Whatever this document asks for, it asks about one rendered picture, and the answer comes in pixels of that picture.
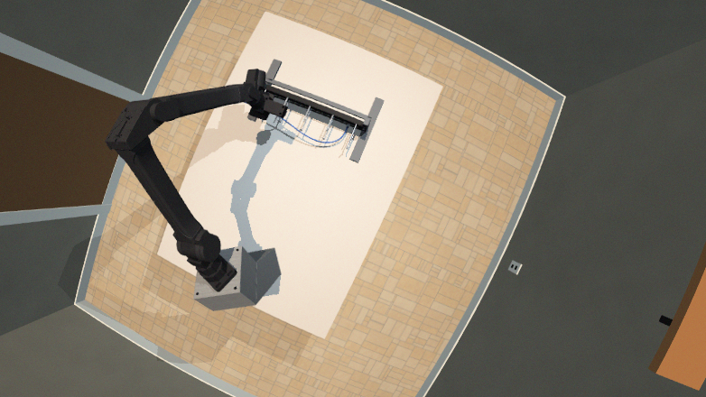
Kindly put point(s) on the grey patch panel rack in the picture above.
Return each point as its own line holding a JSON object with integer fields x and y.
{"x": 324, "y": 110}

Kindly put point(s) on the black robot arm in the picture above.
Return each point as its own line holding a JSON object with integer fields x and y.
{"x": 129, "y": 137}

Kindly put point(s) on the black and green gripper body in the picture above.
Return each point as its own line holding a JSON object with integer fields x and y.
{"x": 255, "y": 114}

